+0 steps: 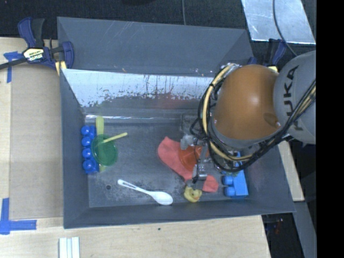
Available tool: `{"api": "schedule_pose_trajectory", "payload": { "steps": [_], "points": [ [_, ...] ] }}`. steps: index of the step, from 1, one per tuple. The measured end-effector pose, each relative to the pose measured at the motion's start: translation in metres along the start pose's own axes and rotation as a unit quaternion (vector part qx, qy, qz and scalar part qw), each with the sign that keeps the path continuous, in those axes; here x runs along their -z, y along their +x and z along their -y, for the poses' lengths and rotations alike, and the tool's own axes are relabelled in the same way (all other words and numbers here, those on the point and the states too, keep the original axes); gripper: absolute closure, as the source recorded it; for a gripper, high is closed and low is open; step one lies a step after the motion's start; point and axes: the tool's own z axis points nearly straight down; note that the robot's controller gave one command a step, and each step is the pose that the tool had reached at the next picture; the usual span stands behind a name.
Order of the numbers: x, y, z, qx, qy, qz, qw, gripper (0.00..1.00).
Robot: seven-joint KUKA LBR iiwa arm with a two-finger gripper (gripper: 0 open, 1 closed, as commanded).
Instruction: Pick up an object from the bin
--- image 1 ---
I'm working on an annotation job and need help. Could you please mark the yellow plastic stick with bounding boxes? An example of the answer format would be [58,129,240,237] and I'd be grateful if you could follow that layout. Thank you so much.
[101,132,128,145]

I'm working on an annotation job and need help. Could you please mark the blue toy brick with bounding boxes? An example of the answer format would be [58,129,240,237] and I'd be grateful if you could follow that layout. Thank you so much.
[80,124,101,175]
[220,150,249,198]

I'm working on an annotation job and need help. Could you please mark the white plastic spoon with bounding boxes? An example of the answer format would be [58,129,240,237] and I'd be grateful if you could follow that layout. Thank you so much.
[117,178,174,206]

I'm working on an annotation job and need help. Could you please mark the green clear plastic cup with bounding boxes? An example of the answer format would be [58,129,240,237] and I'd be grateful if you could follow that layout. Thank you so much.
[91,134,119,168]

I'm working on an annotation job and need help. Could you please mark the salmon red cloth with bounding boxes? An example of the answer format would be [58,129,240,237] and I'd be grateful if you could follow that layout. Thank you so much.
[157,136,220,194]

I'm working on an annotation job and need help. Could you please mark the yellow rubber duck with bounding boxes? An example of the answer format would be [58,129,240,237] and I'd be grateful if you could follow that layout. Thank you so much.
[183,185,203,204]

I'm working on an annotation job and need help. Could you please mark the orange clear plastic cup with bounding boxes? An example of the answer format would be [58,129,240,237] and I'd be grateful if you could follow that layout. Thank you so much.
[178,143,211,172]

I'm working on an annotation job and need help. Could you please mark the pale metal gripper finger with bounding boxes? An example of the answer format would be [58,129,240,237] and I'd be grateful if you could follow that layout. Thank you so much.
[191,163,208,190]
[180,134,195,151]

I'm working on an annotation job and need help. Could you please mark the grey metal bin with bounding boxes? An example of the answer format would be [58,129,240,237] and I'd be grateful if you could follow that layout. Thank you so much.
[56,16,297,230]

